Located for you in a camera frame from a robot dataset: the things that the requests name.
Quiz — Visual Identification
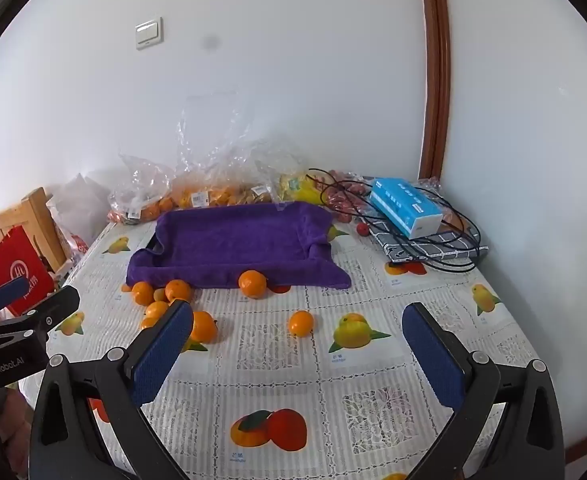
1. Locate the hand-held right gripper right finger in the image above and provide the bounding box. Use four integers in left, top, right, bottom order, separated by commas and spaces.
402, 301, 567, 480

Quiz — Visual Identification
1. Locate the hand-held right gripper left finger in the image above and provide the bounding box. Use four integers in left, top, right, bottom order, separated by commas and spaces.
28, 299, 195, 480

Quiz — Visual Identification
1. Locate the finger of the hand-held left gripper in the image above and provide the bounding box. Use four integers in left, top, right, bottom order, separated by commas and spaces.
3, 286, 81, 334
0, 276, 30, 323

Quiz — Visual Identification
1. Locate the yellowish orange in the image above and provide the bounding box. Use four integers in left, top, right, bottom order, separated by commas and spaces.
190, 311, 219, 345

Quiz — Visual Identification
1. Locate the large orange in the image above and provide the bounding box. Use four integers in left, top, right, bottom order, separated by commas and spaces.
238, 270, 268, 301

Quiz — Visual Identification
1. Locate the bag of red fruits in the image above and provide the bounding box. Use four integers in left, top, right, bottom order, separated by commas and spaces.
318, 170, 374, 224

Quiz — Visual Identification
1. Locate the clear bag of brown fruits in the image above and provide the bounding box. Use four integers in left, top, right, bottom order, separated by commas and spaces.
246, 137, 309, 207

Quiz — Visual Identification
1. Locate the person's left hand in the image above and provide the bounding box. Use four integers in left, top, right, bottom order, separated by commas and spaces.
0, 385, 32, 466

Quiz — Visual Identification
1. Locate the red paper bag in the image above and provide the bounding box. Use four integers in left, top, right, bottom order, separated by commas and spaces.
0, 225, 55, 317

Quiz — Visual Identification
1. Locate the red white plastic bag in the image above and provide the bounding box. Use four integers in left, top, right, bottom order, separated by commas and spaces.
58, 230, 91, 263

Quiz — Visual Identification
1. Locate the wooden chair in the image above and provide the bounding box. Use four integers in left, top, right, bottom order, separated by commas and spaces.
0, 187, 69, 273

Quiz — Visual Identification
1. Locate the grey plaid cloth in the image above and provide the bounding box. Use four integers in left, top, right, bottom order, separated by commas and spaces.
376, 217, 489, 264

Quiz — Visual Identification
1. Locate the purple towel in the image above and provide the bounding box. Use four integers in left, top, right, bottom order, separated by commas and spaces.
126, 201, 353, 291

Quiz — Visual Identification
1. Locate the small clear bag of oranges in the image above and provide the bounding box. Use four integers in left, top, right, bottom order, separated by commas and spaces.
108, 155, 175, 224

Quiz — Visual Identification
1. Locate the blue tissue pack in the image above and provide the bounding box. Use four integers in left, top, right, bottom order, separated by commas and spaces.
370, 177, 444, 240

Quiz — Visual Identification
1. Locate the tall clear bag of oranges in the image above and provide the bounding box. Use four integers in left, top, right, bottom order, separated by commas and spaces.
173, 92, 254, 209

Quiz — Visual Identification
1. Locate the yellow snack bag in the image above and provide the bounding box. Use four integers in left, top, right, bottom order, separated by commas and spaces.
278, 172, 330, 206

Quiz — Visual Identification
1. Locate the black cable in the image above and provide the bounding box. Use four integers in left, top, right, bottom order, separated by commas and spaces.
307, 167, 489, 273

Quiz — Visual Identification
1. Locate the white light switch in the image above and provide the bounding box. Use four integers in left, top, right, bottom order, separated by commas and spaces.
134, 16, 164, 51

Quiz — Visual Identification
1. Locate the brown wooden door frame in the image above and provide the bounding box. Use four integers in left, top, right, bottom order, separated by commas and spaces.
416, 0, 451, 181

